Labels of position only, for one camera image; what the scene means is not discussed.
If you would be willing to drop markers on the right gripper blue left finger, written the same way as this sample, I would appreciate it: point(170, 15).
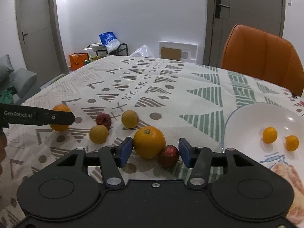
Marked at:
point(111, 159)

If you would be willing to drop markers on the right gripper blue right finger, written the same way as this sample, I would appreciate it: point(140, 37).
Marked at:
point(197, 159)

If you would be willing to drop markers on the green-brown round fruit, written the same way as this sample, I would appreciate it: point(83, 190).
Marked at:
point(98, 134)
point(130, 119)

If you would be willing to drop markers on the large orange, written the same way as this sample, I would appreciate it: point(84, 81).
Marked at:
point(61, 124)

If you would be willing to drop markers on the small orange kumquat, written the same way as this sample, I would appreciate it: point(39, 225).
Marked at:
point(269, 135)

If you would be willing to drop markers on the small yellow kumquat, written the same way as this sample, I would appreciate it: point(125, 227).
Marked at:
point(291, 143)

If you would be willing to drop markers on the large peeled pomelo segment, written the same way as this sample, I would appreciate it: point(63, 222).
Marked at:
point(288, 172)

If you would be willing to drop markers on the person's left hand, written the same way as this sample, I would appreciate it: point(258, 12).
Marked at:
point(3, 145)

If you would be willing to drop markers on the grey sofa cushion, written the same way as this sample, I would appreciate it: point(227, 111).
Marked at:
point(25, 82)

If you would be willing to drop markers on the patterned white tablecloth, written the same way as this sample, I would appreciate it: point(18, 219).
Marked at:
point(180, 99)

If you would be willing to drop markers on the white ceramic plate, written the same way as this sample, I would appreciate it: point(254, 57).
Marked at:
point(243, 131)

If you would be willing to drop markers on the grey door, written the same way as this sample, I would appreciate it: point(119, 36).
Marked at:
point(266, 15)
point(40, 40)

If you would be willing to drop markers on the orange paper bag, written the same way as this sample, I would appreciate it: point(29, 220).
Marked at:
point(77, 60)

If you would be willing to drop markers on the white foam packaging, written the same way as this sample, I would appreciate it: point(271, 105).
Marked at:
point(188, 51)

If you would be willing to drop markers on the black metal rack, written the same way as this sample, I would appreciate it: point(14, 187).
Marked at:
point(97, 50)

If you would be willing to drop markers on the brown cardboard piece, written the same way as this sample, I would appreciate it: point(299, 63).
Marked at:
point(170, 53)

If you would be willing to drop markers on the translucent plastic bag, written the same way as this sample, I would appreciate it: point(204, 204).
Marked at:
point(143, 52)

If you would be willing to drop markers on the blue white plastic bag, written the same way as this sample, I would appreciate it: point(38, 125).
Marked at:
point(109, 41)

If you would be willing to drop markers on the orange leather chair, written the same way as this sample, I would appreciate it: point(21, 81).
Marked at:
point(265, 56)

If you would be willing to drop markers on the black door lock handle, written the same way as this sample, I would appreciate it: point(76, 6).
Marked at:
point(218, 6)

